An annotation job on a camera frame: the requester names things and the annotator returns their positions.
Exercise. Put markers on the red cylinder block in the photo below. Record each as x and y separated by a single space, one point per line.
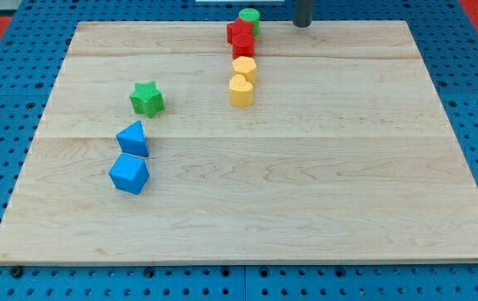
243 44

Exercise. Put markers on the yellow heart block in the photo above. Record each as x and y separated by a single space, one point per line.
241 91

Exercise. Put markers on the green star block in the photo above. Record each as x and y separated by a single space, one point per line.
146 99

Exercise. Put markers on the yellow hexagon block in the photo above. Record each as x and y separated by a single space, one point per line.
247 67

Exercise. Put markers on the green cylinder block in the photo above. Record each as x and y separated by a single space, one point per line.
253 16

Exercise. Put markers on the blue triangle block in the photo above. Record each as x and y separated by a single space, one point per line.
132 140

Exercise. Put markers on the red star block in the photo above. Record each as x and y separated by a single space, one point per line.
236 27

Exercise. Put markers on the blue cube block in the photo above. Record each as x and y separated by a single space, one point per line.
129 173

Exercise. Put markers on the wooden board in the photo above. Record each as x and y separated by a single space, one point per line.
346 155

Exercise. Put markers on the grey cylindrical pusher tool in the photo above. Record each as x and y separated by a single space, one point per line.
303 13

